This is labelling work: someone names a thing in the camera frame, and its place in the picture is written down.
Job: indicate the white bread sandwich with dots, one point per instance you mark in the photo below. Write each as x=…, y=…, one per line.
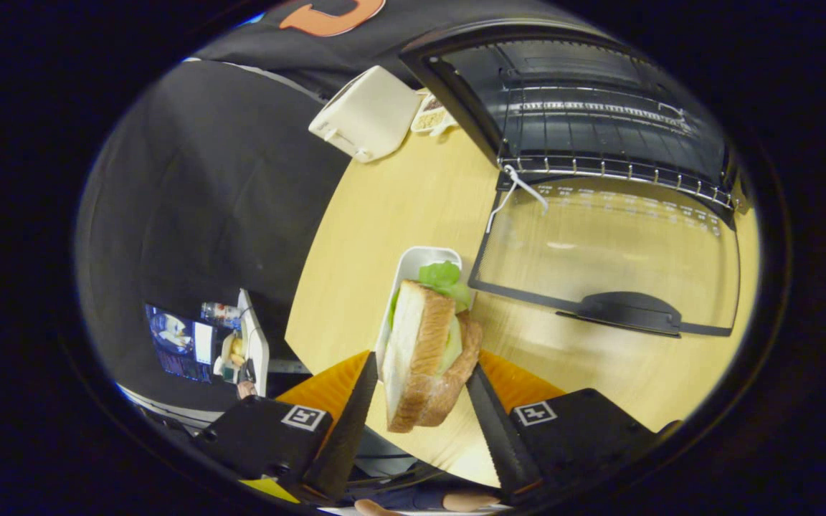
x=413, y=344

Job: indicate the laptop screen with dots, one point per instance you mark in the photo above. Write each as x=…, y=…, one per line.
x=180, y=344

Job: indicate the small white snack dish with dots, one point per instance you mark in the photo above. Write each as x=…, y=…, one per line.
x=431, y=115

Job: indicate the black toaster oven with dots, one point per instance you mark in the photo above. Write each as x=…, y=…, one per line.
x=599, y=107

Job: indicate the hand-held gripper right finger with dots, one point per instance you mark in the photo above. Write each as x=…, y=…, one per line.
x=495, y=430

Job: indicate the white upright panel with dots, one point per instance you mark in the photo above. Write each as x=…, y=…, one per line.
x=255, y=344

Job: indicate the white pop-up toaster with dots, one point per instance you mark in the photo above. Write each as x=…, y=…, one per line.
x=366, y=115

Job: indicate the white rectangular tray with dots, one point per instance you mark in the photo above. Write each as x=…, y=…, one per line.
x=420, y=259

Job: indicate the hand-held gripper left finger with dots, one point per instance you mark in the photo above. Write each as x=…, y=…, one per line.
x=352, y=423

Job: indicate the small labelled bottle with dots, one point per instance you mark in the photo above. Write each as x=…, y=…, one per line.
x=219, y=314

